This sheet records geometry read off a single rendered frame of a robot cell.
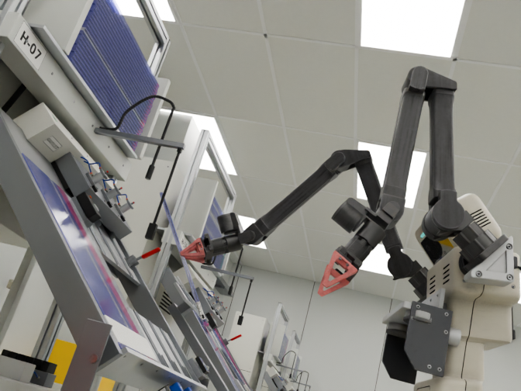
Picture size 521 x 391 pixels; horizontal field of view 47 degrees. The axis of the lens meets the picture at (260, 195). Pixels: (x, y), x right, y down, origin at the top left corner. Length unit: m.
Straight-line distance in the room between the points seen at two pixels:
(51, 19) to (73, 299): 0.80
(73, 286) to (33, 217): 0.18
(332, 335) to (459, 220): 7.88
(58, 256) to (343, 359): 8.16
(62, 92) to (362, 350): 7.95
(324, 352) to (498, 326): 7.68
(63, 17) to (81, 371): 0.94
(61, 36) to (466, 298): 1.22
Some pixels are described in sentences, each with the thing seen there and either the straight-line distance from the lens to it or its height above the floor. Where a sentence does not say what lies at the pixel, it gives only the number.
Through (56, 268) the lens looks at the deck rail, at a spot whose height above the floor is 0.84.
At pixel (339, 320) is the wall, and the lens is 9.33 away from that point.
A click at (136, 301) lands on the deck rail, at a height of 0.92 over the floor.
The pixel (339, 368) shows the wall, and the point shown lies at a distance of 9.21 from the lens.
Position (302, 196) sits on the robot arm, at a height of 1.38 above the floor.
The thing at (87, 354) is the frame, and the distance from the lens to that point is 1.10.
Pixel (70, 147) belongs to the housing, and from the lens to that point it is 1.70.
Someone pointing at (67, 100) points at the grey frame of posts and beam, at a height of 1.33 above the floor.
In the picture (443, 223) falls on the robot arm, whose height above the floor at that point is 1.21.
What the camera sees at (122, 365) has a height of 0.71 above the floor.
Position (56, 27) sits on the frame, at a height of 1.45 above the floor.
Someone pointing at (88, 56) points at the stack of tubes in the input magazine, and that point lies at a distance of 1.73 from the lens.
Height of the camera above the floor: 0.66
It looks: 21 degrees up
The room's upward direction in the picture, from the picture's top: 16 degrees clockwise
